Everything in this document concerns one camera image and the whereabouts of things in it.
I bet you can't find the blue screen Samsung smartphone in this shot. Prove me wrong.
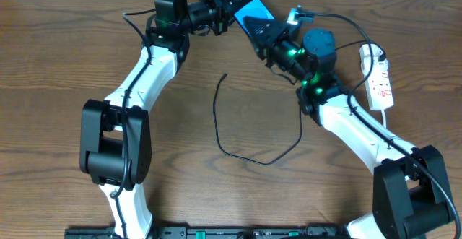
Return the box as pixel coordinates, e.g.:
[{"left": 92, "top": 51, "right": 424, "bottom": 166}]
[{"left": 235, "top": 0, "right": 275, "bottom": 40}]

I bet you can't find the black USB charging cable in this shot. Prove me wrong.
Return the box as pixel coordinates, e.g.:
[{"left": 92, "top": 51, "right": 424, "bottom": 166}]
[{"left": 212, "top": 40, "right": 387, "bottom": 167}]

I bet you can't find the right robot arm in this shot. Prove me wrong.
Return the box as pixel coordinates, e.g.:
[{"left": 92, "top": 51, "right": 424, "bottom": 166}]
[{"left": 241, "top": 17, "right": 461, "bottom": 238}]

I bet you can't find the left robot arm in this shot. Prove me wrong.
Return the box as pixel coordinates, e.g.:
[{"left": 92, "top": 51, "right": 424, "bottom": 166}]
[{"left": 65, "top": 0, "right": 252, "bottom": 238}]

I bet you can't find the white power strip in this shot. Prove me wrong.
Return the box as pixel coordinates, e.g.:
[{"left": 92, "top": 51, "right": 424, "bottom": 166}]
[{"left": 359, "top": 43, "right": 394, "bottom": 111}]

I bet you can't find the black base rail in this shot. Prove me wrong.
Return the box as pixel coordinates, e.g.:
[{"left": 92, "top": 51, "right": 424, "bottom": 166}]
[{"left": 64, "top": 225, "right": 350, "bottom": 239}]

